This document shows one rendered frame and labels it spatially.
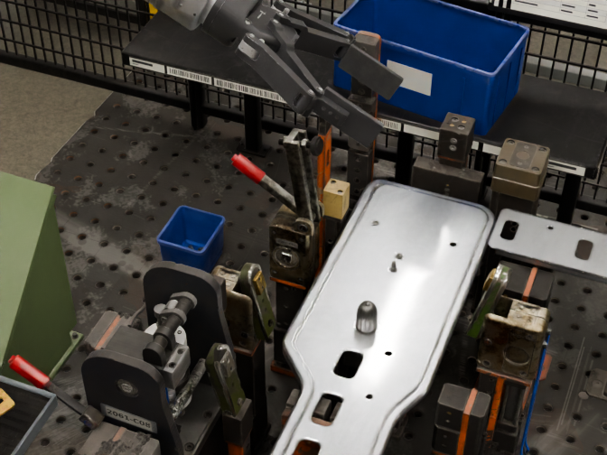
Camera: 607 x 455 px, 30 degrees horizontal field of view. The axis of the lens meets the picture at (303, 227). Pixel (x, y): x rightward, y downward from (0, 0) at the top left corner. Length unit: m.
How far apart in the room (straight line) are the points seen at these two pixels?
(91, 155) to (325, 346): 0.97
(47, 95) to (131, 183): 1.51
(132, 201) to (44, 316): 0.47
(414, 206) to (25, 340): 0.67
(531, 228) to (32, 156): 2.09
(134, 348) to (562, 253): 0.72
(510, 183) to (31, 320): 0.82
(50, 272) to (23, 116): 1.90
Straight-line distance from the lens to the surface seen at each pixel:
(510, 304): 1.69
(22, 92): 3.89
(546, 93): 2.10
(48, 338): 1.98
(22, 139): 3.69
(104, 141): 2.50
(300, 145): 1.66
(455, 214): 1.86
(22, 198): 1.86
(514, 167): 1.87
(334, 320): 1.68
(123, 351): 1.45
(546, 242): 1.84
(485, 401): 1.62
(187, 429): 1.60
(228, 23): 1.18
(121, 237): 2.26
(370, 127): 1.15
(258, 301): 1.63
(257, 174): 1.72
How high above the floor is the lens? 2.25
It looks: 43 degrees down
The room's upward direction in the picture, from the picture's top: straight up
